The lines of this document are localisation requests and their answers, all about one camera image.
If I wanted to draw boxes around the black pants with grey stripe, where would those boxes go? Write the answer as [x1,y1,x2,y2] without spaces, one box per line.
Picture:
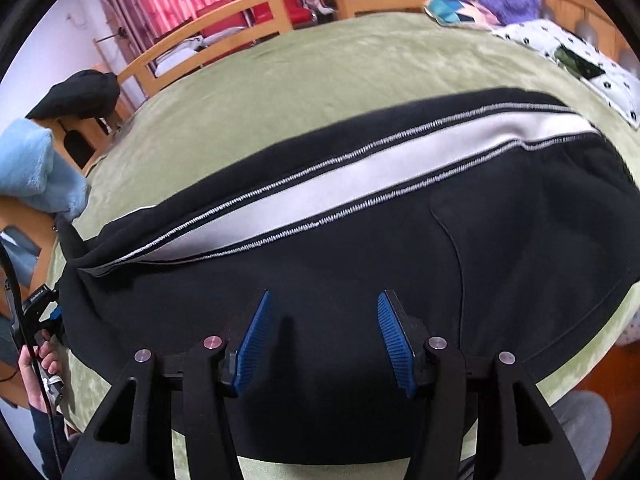
[54,86,640,465]

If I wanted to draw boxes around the person's left hand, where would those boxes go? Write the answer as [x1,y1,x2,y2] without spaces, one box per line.
[18,330,61,413]

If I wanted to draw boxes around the light blue fleece blanket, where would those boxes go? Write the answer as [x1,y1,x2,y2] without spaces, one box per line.
[0,118,89,221]

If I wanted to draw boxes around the black garment on footboard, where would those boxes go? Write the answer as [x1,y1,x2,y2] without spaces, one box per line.
[26,70,120,120]

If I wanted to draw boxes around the green bed blanket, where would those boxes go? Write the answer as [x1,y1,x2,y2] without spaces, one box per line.
[46,12,640,480]

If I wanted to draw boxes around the white patterned pillow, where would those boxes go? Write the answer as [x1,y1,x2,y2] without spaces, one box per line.
[491,18,639,130]

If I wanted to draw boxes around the teal patterned cushion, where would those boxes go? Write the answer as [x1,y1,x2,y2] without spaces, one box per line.
[424,0,500,30]

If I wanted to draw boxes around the red chair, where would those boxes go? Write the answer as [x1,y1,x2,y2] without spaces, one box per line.
[194,0,319,39]

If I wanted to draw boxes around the black cable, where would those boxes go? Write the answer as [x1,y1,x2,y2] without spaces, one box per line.
[0,244,66,478]

